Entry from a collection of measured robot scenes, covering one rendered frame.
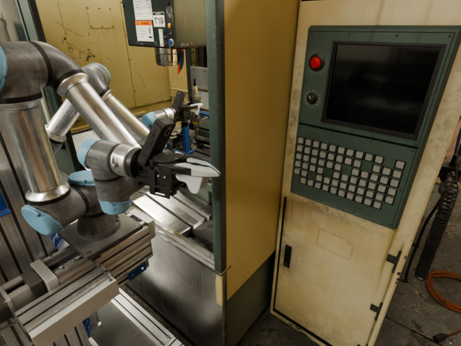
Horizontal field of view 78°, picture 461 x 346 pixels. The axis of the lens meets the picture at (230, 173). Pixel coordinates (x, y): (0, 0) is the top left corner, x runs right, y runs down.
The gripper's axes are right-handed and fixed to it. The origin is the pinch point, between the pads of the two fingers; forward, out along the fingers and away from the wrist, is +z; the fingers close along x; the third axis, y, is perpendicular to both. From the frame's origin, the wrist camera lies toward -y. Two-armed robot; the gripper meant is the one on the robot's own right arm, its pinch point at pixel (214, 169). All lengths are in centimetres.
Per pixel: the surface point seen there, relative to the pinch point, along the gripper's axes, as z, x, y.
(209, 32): -16.5, -27.9, -28.5
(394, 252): 50, -69, 47
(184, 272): -38, -49, 76
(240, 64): -11.3, -39.2, -20.8
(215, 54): -14.5, -28.1, -23.0
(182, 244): -39, -49, 60
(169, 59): -91, -116, -23
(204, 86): -94, -168, -4
